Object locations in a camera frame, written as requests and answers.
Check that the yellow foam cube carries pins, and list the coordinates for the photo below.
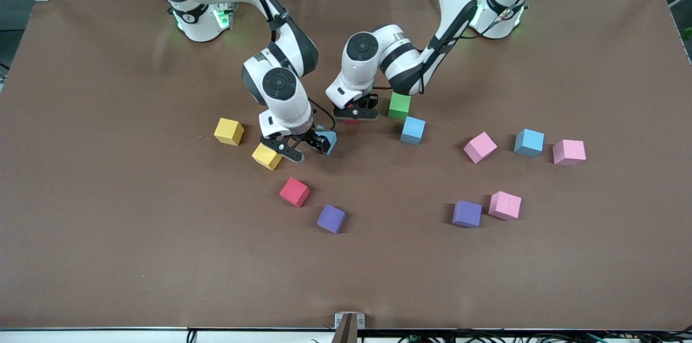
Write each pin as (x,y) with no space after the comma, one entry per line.
(265,160)
(228,131)

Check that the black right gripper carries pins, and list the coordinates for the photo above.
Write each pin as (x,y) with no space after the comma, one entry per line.
(312,138)

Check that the purple foam cube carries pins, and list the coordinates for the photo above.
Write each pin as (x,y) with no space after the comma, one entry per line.
(467,213)
(331,218)

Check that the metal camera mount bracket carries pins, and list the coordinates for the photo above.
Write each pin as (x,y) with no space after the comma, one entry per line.
(348,327)

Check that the red foam cube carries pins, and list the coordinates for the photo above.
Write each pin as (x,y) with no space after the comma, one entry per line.
(294,192)
(351,121)

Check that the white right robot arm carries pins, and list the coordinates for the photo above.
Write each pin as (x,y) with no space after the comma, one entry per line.
(292,110)

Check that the pink foam cube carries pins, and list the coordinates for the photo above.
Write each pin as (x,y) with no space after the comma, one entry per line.
(480,147)
(569,152)
(505,205)

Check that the green foam cube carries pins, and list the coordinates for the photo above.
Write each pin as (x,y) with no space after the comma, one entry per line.
(400,107)

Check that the light blue foam cube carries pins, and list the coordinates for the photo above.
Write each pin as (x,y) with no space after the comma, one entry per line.
(529,143)
(413,130)
(333,140)

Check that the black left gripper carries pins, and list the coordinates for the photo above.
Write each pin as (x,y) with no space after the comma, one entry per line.
(371,101)

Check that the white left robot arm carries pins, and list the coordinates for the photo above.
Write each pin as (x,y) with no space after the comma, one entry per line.
(400,56)

